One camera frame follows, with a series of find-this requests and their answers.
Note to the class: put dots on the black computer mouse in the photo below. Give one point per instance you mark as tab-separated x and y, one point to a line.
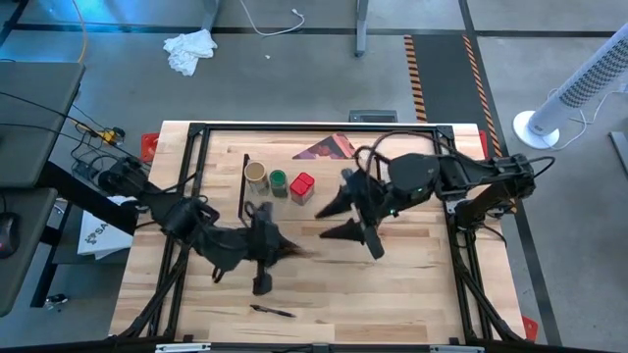
7	235

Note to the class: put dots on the red small box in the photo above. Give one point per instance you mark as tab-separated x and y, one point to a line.
301	185

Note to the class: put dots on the black power adapter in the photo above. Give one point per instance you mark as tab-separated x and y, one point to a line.
84	170

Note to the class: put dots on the wooden shelf with black legs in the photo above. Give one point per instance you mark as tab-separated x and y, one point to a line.
294	214

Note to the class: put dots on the spice jar with tan lid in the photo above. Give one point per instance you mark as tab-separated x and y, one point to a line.
255	172

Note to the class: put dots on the black mat with hazard stripes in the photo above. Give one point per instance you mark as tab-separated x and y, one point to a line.
441	73

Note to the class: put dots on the grey floor outlet box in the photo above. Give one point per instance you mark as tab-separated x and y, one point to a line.
373	116

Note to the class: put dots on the white tower fan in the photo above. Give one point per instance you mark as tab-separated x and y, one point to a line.
589	78

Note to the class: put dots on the spice jar with green lid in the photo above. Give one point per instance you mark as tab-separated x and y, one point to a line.
278	179

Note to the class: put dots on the black pen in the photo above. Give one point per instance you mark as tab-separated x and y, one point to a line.
270	311

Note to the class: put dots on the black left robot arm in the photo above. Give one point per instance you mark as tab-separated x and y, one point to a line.
196	230

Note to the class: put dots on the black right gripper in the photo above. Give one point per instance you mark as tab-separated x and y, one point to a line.
370	196

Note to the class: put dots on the black desk leg frame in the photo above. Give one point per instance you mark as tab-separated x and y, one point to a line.
73	188

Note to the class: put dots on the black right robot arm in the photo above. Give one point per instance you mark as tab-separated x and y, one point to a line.
466	176

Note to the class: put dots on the colourful printed book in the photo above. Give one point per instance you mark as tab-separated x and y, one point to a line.
329	149

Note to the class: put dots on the red clamp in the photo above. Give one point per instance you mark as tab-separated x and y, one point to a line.
530	329
148	147
484	143

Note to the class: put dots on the small black metal object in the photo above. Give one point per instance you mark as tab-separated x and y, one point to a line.
56	300

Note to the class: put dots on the grey desk top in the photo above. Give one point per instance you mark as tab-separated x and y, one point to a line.
34	245
34	147

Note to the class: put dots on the white bag with black logo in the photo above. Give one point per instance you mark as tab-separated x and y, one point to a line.
103	237

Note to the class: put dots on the grey table leg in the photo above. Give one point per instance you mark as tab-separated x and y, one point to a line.
211	15
361	29

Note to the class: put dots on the crumpled white cloth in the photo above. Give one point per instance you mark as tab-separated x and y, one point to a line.
189	49

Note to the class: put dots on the silver metal bracket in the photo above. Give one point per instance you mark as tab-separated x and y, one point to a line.
181	347
456	349

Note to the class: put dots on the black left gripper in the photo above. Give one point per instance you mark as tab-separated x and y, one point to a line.
262	240

